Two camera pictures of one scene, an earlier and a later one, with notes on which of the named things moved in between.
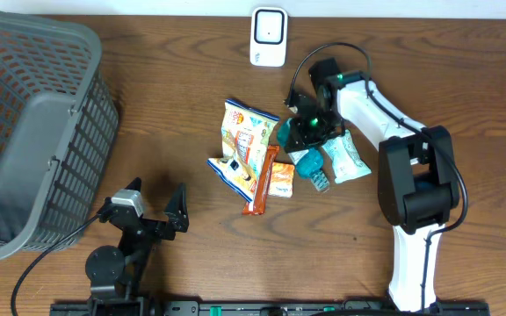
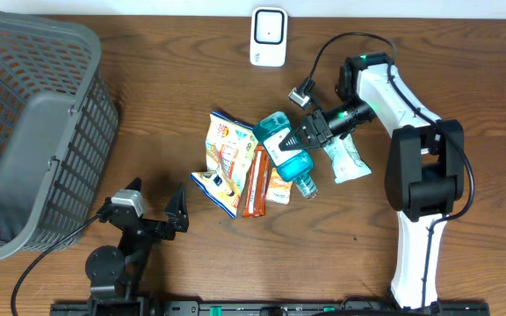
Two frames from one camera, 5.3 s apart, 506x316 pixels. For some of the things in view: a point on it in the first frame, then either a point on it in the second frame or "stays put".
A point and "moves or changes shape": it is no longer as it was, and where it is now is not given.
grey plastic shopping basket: [44, 128] stays put
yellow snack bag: [246, 134] -> [228, 148]
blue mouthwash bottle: [308, 162] -> [271, 130]
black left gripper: [178, 221] stays put
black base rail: [271, 308] stays put
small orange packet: [281, 180] moves or changes shape
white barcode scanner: [269, 33] stays put
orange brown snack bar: [261, 189] stays put
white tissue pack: [346, 161] stays put
